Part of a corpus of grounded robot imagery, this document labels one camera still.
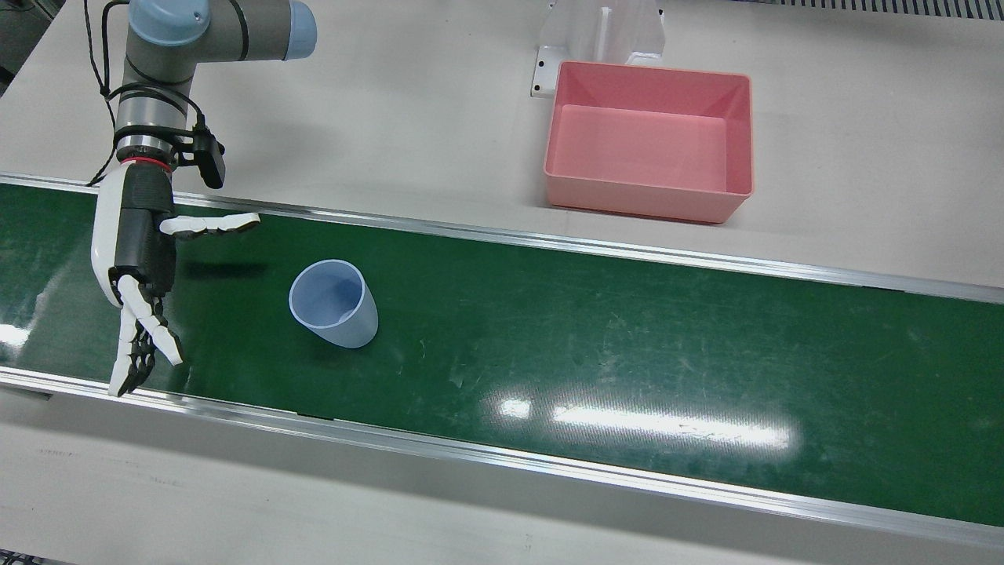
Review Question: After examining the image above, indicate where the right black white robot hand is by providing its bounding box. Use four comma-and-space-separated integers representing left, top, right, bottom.
90, 161, 261, 397

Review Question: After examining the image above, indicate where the translucent pale blue cup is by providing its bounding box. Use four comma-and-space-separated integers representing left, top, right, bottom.
289, 259, 379, 349

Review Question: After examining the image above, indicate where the pink plastic box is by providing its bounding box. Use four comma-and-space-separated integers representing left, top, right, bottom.
544, 60, 755, 225

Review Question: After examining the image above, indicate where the green conveyor belt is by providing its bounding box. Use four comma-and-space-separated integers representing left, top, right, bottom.
0, 182, 1004, 528

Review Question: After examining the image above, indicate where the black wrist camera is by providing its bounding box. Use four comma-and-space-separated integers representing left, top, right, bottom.
176, 126, 228, 189

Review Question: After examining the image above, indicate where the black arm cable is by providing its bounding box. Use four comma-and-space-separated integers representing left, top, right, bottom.
82, 0, 130, 188

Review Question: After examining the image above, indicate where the aluminium conveyor rail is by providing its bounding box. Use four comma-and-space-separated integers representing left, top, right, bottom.
0, 173, 1004, 305
0, 369, 1004, 550

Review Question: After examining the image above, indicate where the white metal bracket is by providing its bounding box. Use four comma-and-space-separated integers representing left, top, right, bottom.
530, 0, 666, 99

